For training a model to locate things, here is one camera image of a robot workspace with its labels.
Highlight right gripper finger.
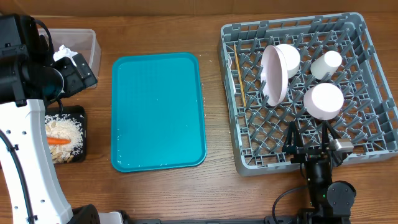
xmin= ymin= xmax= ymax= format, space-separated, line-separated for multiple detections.
xmin=322 ymin=121 xmax=341 ymax=151
xmin=282 ymin=121 xmax=302 ymax=153

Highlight white napkin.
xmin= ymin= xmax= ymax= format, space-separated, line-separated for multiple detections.
xmin=53 ymin=45 xmax=78 ymax=66

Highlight white paper cup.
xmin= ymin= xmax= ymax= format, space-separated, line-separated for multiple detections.
xmin=310 ymin=50 xmax=342 ymax=80

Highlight pink round plate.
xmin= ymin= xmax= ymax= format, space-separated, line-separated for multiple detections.
xmin=261 ymin=45 xmax=288 ymax=106

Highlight orange carrot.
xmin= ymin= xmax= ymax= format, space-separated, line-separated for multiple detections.
xmin=47 ymin=137 xmax=71 ymax=145

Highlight white bowl with food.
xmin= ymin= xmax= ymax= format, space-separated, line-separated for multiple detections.
xmin=276 ymin=44 xmax=300 ymax=78

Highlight white plastic fork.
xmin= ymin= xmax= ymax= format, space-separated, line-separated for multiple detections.
xmin=227 ymin=54 xmax=236 ymax=95

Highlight wooden skewer stick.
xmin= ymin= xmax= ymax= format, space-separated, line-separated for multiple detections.
xmin=233 ymin=44 xmax=246 ymax=107

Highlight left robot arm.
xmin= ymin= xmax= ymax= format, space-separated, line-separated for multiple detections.
xmin=1 ymin=14 xmax=129 ymax=223

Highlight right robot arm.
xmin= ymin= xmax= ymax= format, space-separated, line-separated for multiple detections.
xmin=272 ymin=121 xmax=356 ymax=223

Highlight black plastic waste tray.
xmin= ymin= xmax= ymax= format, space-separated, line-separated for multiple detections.
xmin=45 ymin=106 xmax=87 ymax=162

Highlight grey plastic dishwasher rack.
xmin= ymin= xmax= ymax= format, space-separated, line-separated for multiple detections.
xmin=219 ymin=12 xmax=397 ymax=176

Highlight clear plastic storage bin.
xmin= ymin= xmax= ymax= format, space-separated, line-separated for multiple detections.
xmin=49 ymin=29 xmax=101 ymax=78

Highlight rice and food scraps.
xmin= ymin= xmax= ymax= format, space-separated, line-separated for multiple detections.
xmin=45 ymin=114 xmax=85 ymax=164

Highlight teal plastic serving tray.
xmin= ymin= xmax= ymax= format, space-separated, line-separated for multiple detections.
xmin=110 ymin=52 xmax=207 ymax=172

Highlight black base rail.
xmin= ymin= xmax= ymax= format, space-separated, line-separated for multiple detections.
xmin=124 ymin=214 xmax=312 ymax=224

